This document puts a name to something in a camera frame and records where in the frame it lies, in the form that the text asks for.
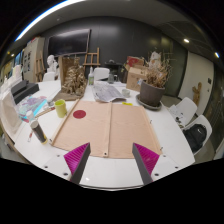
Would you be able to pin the cardboard box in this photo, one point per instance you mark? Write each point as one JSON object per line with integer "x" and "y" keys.
{"x": 135, "y": 78}

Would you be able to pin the black box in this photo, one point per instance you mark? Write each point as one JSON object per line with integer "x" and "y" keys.
{"x": 25, "y": 91}

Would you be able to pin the clear spray bottle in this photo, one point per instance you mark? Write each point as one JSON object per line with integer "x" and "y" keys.
{"x": 91, "y": 77}

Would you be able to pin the wooden flat paintbrush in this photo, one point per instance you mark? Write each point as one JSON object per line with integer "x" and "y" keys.
{"x": 45, "y": 112}

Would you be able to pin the newspaper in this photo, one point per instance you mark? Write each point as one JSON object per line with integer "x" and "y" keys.
{"x": 106, "y": 92}

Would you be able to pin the white cabinet with pictures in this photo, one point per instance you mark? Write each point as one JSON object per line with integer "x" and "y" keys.
{"x": 31, "y": 56}

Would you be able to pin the yellow-green cup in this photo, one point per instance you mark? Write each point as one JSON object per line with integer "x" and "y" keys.
{"x": 60, "y": 109}

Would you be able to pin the black backpack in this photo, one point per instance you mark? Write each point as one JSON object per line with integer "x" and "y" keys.
{"x": 195, "y": 137}

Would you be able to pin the wooden easel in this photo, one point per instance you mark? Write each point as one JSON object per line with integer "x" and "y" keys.
{"x": 97, "y": 56}
{"x": 39, "y": 66}

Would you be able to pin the white paper bag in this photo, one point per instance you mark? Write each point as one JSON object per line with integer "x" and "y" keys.
{"x": 155, "y": 60}

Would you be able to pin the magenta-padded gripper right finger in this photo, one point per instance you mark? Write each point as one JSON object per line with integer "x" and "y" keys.
{"x": 146, "y": 160}

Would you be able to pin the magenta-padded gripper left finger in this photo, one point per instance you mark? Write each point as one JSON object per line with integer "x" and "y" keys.
{"x": 77, "y": 160}

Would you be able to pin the wooden figure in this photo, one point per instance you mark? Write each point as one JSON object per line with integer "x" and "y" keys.
{"x": 197, "y": 93}

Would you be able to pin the brown relief sculpture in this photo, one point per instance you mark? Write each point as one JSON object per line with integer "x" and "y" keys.
{"x": 74, "y": 80}

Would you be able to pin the flat round red coaster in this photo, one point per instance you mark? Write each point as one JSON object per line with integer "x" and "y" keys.
{"x": 79, "y": 114}

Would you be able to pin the grey glass jar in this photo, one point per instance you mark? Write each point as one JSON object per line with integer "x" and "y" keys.
{"x": 111, "y": 78}

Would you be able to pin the red box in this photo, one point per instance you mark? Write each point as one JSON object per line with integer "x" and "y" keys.
{"x": 135, "y": 61}

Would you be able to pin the small white cup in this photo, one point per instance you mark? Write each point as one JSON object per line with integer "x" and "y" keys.
{"x": 126, "y": 93}

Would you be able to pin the dark pot with dried plant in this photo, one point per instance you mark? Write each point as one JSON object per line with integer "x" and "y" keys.
{"x": 151, "y": 93}

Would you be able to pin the white plaster bust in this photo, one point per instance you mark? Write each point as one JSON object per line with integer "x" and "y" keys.
{"x": 51, "y": 63}

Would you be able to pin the colourful print sheet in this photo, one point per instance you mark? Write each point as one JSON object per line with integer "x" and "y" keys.
{"x": 31, "y": 106}

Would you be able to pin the small yellow tag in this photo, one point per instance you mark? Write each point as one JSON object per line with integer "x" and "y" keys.
{"x": 127, "y": 103}

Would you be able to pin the clear bottle with white cap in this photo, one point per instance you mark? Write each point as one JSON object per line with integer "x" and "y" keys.
{"x": 38, "y": 130}

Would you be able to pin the ceiling light strip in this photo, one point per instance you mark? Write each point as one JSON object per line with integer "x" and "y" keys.
{"x": 43, "y": 15}

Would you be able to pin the black wall screen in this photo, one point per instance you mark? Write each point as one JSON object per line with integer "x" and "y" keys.
{"x": 68, "y": 42}

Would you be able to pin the small grey paint jar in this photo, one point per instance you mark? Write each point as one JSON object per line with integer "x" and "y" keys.
{"x": 50, "y": 103}

